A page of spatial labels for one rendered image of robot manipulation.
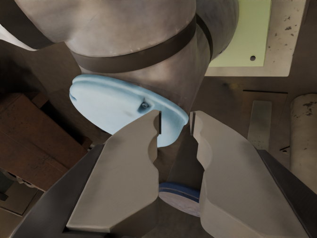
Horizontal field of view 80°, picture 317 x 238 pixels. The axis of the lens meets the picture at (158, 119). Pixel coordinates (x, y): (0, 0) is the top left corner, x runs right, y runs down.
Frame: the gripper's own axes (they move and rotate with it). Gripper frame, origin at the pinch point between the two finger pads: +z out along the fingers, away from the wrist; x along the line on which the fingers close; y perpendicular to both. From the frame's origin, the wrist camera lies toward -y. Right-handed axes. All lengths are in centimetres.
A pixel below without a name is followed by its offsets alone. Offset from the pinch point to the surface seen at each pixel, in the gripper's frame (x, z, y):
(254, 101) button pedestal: 36, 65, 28
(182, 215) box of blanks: 17, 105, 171
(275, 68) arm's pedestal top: 20.2, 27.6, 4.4
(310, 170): 40, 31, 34
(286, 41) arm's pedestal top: 19.5, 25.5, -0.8
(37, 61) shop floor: -87, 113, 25
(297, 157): 40, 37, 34
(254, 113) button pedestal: 34, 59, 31
